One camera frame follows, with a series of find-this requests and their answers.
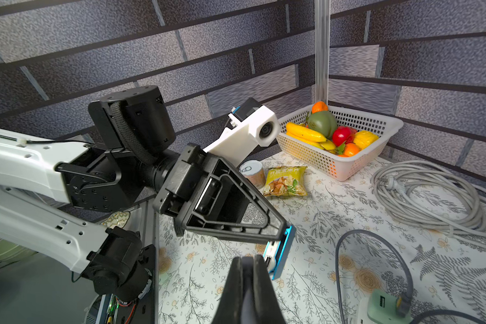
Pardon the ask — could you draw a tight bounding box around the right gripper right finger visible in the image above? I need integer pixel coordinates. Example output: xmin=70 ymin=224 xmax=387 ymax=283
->
xmin=252 ymin=255 xmax=286 ymax=324

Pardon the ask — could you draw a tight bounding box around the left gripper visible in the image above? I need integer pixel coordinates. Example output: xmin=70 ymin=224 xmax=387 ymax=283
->
xmin=153 ymin=143 xmax=289 ymax=243

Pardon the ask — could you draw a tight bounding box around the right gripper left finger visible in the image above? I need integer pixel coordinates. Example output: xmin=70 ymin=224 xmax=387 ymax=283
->
xmin=212 ymin=257 xmax=243 ymax=324

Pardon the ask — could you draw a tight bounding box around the blue mp3 player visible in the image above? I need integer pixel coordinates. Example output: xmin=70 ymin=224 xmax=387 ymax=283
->
xmin=263 ymin=225 xmax=296 ymax=280

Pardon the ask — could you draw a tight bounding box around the green charger plug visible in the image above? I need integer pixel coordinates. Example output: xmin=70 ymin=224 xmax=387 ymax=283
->
xmin=367 ymin=290 xmax=413 ymax=324

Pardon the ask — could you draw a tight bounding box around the black charging cable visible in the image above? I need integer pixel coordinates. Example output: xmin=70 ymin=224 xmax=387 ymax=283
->
xmin=334 ymin=229 xmax=486 ymax=324

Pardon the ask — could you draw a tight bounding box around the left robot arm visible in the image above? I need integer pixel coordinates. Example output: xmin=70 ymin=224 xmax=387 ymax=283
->
xmin=0 ymin=86 xmax=294 ymax=305

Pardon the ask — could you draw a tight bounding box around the pull-tab food can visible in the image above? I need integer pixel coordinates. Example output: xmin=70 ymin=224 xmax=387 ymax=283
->
xmin=240 ymin=160 xmax=266 ymax=189

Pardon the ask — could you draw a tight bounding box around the yellow corn chips bag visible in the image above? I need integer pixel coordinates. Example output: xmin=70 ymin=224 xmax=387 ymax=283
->
xmin=263 ymin=166 xmax=308 ymax=197

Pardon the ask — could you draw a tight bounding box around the yellow plastic banana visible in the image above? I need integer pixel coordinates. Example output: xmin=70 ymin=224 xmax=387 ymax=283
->
xmin=286 ymin=122 xmax=337 ymax=151

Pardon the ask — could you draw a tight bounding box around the floral green dish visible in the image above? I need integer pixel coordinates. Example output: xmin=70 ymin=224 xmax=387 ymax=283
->
xmin=101 ymin=211 xmax=130 ymax=229

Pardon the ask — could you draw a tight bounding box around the white power strip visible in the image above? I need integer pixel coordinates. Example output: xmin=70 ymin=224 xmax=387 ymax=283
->
xmin=356 ymin=308 xmax=413 ymax=324

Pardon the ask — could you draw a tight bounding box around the white plastic fruit basket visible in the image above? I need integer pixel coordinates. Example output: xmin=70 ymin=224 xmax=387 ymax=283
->
xmin=277 ymin=106 xmax=404 ymax=181

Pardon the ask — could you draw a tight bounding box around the green plastic mango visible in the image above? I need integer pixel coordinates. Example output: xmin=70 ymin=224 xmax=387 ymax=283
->
xmin=307 ymin=111 xmax=338 ymax=139

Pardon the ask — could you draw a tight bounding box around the orange plastic tangerine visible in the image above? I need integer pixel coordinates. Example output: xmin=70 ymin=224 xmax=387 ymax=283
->
xmin=311 ymin=101 xmax=329 ymax=113

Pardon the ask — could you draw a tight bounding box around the yellow plastic corn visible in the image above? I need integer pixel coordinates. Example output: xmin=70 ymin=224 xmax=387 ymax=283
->
xmin=353 ymin=130 xmax=379 ymax=150

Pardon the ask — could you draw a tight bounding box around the coiled grey cable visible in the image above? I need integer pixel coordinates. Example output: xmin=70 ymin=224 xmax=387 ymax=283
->
xmin=370 ymin=160 xmax=486 ymax=244

